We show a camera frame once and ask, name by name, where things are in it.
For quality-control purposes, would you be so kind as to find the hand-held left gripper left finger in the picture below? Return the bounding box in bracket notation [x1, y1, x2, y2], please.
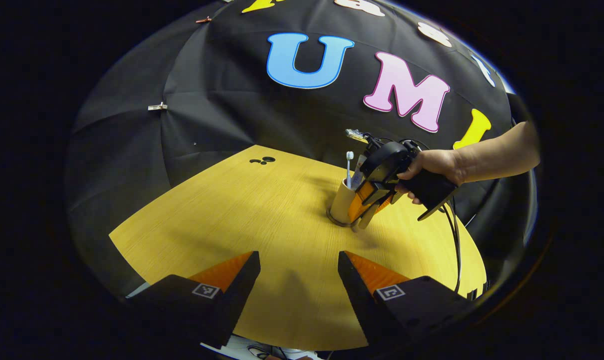
[126, 250, 261, 350]

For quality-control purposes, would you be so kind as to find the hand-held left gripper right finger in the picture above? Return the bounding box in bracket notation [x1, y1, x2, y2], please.
[337, 250, 475, 351]

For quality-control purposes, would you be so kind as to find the beige cup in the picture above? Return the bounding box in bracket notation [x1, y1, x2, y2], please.
[329, 177, 363, 226]

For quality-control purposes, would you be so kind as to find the white toothpaste tube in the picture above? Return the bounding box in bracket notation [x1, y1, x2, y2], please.
[351, 154, 368, 191]

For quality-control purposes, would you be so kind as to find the round cork coaster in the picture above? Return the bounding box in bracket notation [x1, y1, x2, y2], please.
[326, 208, 355, 229]

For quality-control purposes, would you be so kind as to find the wooden desktop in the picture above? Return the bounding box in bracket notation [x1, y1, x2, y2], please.
[108, 145, 487, 352]

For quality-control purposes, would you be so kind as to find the white sneaker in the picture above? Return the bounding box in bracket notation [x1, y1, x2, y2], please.
[200, 334, 327, 360]

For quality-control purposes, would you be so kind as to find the black backdrop cloth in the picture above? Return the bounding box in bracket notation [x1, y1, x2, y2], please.
[64, 0, 537, 301]

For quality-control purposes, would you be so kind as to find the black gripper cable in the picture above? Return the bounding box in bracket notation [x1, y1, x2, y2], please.
[442, 199, 463, 294]

